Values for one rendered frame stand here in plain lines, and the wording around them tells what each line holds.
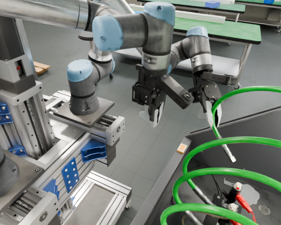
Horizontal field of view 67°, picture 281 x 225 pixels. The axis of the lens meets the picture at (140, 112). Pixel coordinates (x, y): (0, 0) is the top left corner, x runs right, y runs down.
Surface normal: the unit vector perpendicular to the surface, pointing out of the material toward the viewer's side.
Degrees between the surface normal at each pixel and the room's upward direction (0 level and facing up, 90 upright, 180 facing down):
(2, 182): 73
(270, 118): 90
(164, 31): 90
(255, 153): 90
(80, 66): 7
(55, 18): 114
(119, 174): 0
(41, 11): 94
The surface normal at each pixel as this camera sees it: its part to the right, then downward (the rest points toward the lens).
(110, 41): 0.37, 0.69
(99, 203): 0.04, -0.80
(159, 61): 0.19, 0.58
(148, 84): -0.50, 0.50
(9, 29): 0.91, 0.28
